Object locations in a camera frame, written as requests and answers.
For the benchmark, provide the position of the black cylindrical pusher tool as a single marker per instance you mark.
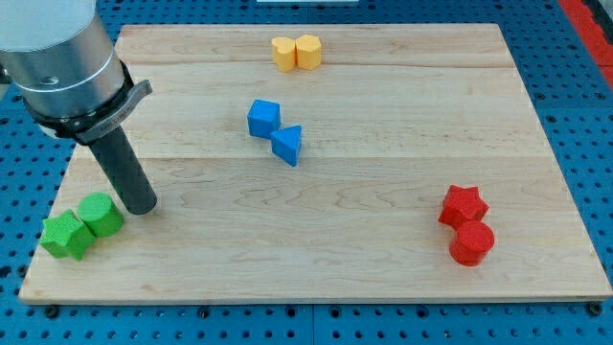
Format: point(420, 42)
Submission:
point(124, 171)

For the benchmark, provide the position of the blue cube block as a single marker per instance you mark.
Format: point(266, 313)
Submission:
point(263, 118)

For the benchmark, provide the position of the red strip at edge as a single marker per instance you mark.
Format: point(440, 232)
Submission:
point(591, 21)

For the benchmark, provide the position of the wooden board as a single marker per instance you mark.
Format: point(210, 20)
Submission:
point(391, 118)

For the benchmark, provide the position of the red star block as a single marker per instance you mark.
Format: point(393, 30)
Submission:
point(462, 204)

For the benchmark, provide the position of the yellow heart block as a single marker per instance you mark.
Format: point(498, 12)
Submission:
point(284, 53)

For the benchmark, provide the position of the yellow hexagon block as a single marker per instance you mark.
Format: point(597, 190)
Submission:
point(308, 51)

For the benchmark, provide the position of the blue triangle block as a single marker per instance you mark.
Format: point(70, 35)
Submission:
point(286, 143)

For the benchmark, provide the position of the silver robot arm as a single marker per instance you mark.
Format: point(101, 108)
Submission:
point(60, 56)

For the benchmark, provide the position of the green star block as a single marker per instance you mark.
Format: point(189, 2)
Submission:
point(66, 236)

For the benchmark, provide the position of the red cylinder block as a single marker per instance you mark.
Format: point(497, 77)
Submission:
point(472, 242)

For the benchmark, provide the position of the green cylinder block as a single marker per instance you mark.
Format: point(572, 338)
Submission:
point(100, 214)

